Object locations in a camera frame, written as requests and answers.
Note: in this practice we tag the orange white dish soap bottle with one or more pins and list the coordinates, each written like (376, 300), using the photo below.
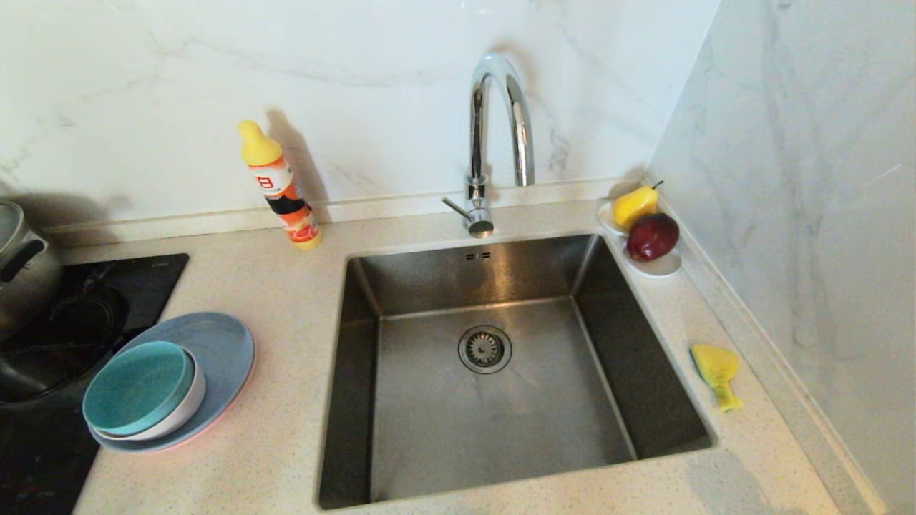
(283, 187)

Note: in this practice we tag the blue grey plate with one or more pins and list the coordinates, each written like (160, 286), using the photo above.
(225, 350)

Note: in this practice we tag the yellow green sponge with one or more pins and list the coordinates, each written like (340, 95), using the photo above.
(718, 365)

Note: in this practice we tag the pink plate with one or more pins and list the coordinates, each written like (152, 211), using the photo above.
(207, 429)

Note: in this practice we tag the pink bowl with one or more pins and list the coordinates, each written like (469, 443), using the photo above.
(189, 400)

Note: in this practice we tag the teal bowl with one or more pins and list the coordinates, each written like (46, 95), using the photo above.
(136, 390)

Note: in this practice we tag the stainless steel sink basin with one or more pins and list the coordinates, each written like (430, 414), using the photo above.
(501, 429)

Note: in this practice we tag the round metal drain strainer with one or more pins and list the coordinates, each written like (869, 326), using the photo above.
(485, 349)

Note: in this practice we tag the chrome gooseneck faucet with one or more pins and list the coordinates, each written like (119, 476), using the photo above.
(478, 129)

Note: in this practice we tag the yellow pear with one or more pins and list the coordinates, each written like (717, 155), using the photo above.
(635, 207)

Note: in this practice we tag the dark red apple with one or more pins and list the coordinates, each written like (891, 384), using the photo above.
(653, 237)

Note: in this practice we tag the small white fruit dish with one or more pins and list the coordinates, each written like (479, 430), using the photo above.
(662, 270)

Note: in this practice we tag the black induction cooktop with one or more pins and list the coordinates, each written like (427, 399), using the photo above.
(154, 275)

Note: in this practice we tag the black frying pan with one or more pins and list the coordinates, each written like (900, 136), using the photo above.
(64, 343)

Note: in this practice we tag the steel cooking pot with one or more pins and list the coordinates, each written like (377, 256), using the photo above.
(21, 268)

